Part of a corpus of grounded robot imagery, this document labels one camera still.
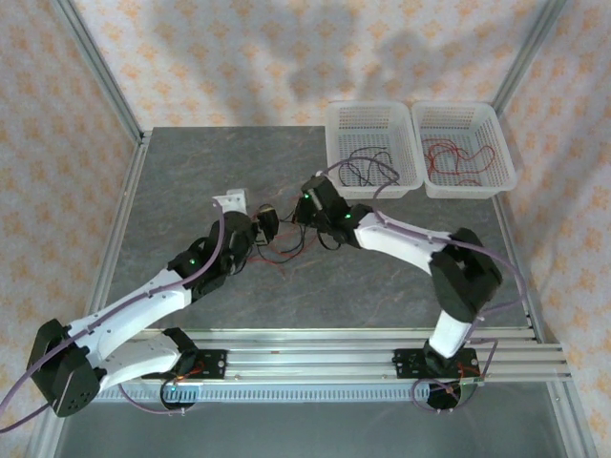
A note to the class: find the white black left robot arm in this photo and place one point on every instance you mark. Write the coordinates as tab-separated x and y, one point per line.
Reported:
133	310

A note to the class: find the white perforated plastic basket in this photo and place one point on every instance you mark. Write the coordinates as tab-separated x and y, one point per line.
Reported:
458	119
367	129

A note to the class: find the aluminium table side rail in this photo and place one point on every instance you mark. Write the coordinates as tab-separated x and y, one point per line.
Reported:
126	200
507	224

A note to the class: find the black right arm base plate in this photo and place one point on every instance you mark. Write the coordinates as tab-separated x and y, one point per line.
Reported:
406	362

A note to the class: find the aluminium frame leg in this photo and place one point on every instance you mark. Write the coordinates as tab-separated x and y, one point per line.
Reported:
40	441
570	420

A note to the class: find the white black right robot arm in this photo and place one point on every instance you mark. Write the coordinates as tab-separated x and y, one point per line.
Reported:
401	243

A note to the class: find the aluminium frame post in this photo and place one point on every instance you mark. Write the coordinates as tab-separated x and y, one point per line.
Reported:
101	71
530	47

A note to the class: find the grey metal lower panel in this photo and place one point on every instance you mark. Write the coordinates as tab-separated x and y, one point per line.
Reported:
286	429

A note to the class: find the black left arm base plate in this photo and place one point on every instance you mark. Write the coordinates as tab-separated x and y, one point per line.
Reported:
217	365

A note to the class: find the aluminium mounting rail beam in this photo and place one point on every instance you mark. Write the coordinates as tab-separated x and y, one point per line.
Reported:
310	358

